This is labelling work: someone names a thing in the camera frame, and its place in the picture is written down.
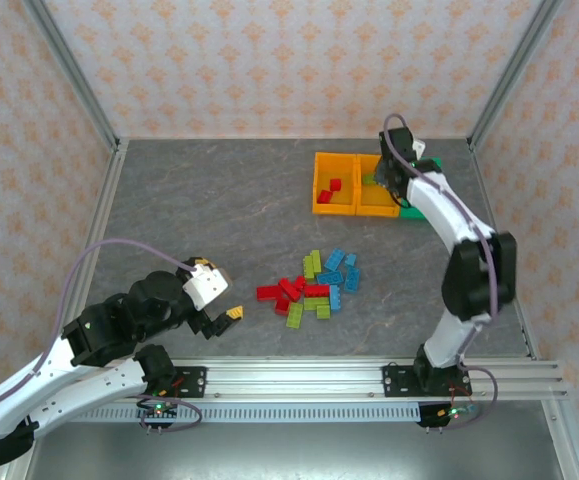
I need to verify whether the small circuit board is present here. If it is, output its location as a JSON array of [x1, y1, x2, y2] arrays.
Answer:
[[416, 402, 480, 431], [136, 399, 180, 431]]

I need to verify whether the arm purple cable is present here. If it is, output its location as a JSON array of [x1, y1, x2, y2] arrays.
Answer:
[[0, 239, 204, 434], [382, 113, 500, 432]]

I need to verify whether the aluminium corner post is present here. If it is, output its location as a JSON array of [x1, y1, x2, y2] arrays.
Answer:
[[21, 0, 123, 154], [467, 0, 565, 153]]

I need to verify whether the aluminium side rail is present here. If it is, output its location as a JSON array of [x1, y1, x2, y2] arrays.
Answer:
[[61, 139, 130, 326], [468, 140, 540, 360]]

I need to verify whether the aluminium frame leg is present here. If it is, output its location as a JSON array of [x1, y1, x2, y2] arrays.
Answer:
[[0, 424, 45, 480], [541, 399, 579, 480]]

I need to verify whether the aluminium back rail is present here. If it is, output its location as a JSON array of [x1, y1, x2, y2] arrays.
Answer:
[[117, 135, 473, 143]]

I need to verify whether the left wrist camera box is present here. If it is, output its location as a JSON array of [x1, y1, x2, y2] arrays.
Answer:
[[182, 264, 231, 312]]

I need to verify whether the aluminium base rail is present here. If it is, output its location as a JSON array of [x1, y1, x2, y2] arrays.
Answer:
[[83, 356, 570, 402]]

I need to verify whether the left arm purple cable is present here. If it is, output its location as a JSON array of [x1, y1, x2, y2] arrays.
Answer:
[[0, 239, 204, 434]]

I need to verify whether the slotted grey cable duct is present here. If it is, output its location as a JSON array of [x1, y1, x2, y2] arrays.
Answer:
[[71, 404, 423, 424]]

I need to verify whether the green plastic bin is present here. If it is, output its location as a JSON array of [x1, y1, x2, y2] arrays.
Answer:
[[398, 157, 444, 222]]

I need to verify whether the orange plastic bin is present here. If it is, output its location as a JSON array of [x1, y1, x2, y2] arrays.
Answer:
[[311, 152, 360, 217], [356, 153, 402, 219]]

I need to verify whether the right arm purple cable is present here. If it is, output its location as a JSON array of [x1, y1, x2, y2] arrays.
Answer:
[[382, 113, 500, 432]]

